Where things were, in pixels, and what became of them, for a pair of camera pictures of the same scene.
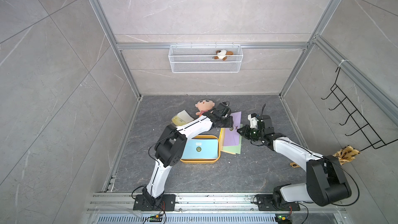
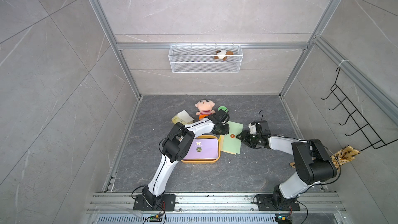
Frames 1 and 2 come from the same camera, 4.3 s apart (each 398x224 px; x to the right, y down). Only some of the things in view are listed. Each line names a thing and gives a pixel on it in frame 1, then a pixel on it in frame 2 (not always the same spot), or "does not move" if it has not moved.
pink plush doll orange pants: x=204 y=106 does not move
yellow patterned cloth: x=345 y=154 does not move
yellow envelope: x=222 y=138 does not move
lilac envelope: x=231 y=137 → x=203 y=149
